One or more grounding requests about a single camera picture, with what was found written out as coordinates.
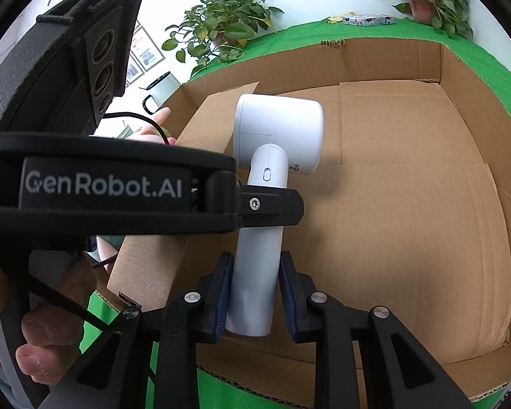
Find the patterned flat packet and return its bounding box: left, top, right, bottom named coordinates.
left=342, top=14, right=397, bottom=27

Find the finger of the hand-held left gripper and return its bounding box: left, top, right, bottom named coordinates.
left=238, top=187, right=305, bottom=227

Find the black cable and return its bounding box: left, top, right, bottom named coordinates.
left=104, top=111, right=173, bottom=146

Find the narrow brown cardboard box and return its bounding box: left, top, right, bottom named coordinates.
left=106, top=81, right=260, bottom=314

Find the person's left hand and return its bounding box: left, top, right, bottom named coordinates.
left=0, top=254, right=111, bottom=387

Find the bushy green potted plant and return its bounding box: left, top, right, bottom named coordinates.
left=162, top=0, right=285, bottom=79

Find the large cardboard box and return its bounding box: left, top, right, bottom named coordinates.
left=106, top=36, right=511, bottom=407

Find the wall of framed documents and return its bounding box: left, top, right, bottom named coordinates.
left=123, top=19, right=165, bottom=86

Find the white mug with black lid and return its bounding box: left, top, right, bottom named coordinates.
left=142, top=72, right=180, bottom=113

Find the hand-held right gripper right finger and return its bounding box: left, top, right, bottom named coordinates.
left=278, top=251, right=473, bottom=409

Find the white hair dryer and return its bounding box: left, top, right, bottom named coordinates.
left=225, top=94, right=325, bottom=337

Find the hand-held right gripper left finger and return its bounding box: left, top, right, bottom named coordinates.
left=38, top=251, right=236, bottom=409

